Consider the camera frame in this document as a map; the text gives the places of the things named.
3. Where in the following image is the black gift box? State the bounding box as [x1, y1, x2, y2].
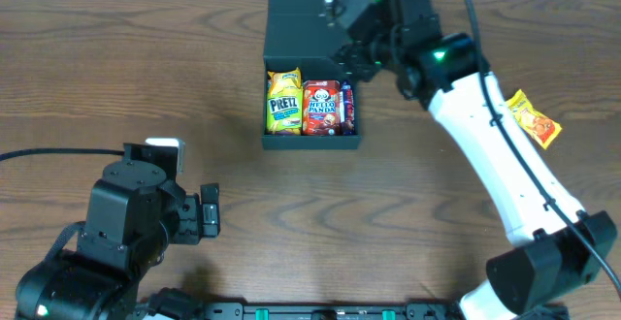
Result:
[261, 0, 362, 150]

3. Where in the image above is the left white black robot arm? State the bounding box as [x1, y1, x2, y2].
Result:
[15, 160, 220, 319]

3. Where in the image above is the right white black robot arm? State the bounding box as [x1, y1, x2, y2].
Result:
[324, 0, 619, 319]

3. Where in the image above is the red Hello Panda box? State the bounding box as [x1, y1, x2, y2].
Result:
[302, 80, 341, 136]

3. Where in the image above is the Dairy Milk chocolate bar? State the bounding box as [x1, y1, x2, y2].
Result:
[340, 80, 355, 136]

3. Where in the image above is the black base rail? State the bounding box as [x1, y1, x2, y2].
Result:
[130, 303, 464, 320]

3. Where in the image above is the yellow orange snack packet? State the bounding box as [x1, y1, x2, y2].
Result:
[507, 89, 563, 149]

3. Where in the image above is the green Pretz box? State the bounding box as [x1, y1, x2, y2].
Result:
[266, 87, 303, 136]

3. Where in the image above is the small yellow snack packet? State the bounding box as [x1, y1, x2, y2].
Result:
[268, 68, 303, 98]

